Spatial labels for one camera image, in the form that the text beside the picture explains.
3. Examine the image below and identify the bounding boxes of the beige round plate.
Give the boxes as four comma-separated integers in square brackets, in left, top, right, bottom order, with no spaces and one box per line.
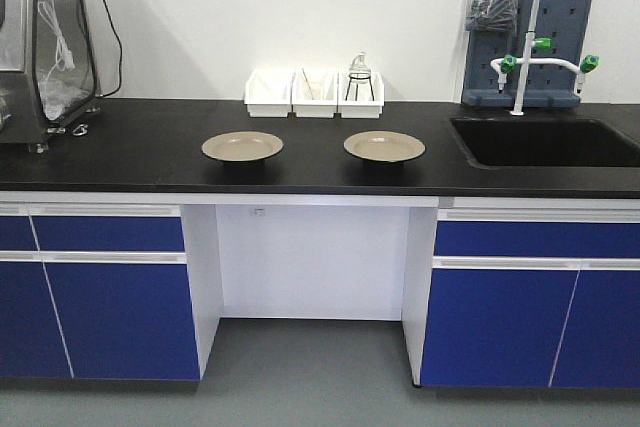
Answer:
[201,131,284,162]
[343,130,426,163]

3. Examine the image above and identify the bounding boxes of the right white storage bin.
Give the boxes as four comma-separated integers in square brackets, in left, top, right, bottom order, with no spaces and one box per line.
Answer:
[337,71,385,118]

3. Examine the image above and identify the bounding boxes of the white storage bin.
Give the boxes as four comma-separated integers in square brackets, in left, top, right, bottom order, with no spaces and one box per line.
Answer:
[244,69,294,118]
[337,71,385,118]
[291,68,337,118]

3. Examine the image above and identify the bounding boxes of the glass beaker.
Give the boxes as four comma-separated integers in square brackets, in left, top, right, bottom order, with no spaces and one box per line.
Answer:
[308,77,324,100]

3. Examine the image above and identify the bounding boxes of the middle white storage bin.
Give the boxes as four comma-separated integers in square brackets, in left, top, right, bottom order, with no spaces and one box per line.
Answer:
[291,68,337,118]

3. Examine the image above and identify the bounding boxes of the red striped stirring rod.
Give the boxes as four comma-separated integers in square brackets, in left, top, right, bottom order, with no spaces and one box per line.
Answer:
[301,68,315,100]

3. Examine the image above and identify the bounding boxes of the left white storage bin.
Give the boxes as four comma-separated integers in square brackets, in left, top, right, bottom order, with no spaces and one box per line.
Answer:
[244,69,294,118]

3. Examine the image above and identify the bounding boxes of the glass alcohol lamp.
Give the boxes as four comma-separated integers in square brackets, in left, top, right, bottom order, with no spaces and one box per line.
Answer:
[348,51,371,83]

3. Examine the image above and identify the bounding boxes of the black lab sink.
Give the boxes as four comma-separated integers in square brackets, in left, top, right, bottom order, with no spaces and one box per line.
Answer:
[451,118,639,167]

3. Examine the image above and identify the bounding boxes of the blue base cabinet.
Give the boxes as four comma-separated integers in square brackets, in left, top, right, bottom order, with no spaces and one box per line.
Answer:
[1,204,202,380]
[415,208,639,389]

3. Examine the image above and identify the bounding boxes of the white gooseneck lab faucet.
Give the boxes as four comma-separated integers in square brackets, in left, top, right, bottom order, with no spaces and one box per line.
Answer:
[490,0,600,116]

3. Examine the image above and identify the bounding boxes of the steel lab machine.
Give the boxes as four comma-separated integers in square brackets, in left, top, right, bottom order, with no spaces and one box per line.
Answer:
[1,0,99,153]

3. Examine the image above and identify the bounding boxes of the blue grey drying pegboard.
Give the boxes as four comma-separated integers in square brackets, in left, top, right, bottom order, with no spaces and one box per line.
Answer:
[461,0,592,108]

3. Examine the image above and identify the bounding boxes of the black power cable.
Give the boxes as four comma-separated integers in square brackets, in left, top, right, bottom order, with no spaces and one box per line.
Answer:
[69,0,124,99]

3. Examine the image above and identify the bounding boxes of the white coiled cable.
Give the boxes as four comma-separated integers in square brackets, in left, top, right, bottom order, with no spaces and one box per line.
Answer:
[37,0,77,121]

